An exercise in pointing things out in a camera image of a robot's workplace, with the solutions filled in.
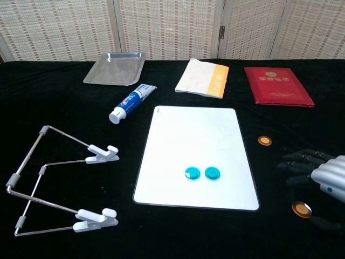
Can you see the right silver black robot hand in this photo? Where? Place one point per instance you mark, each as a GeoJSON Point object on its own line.
{"type": "Point", "coordinates": [330, 172]}

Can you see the orange disc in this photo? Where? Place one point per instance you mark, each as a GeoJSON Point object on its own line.
{"type": "Point", "coordinates": [264, 140]}
{"type": "Point", "coordinates": [301, 209]}

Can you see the teal disc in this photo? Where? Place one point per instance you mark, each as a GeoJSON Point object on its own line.
{"type": "Point", "coordinates": [212, 173]}
{"type": "Point", "coordinates": [192, 173]}

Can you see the white rectangular board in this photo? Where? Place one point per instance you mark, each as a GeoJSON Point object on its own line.
{"type": "Point", "coordinates": [194, 145]}

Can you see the red certificate folder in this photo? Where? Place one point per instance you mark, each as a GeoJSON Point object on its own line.
{"type": "Point", "coordinates": [277, 86]}

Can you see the white yellow notepad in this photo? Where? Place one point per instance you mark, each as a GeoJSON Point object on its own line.
{"type": "Point", "coordinates": [196, 78]}

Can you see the metal screen hinge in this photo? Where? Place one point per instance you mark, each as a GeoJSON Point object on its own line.
{"type": "Point", "coordinates": [222, 31]}

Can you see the blue white toothpaste tube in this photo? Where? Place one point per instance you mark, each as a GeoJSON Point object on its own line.
{"type": "Point", "coordinates": [130, 102]}

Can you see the woven bamboo folding screen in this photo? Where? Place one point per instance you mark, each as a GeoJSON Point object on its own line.
{"type": "Point", "coordinates": [167, 27]}

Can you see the rectangular metal tray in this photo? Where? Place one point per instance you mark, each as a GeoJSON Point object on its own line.
{"type": "Point", "coordinates": [114, 70]}

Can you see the black tablecloth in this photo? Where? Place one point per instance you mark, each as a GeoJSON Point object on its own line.
{"type": "Point", "coordinates": [67, 102]}

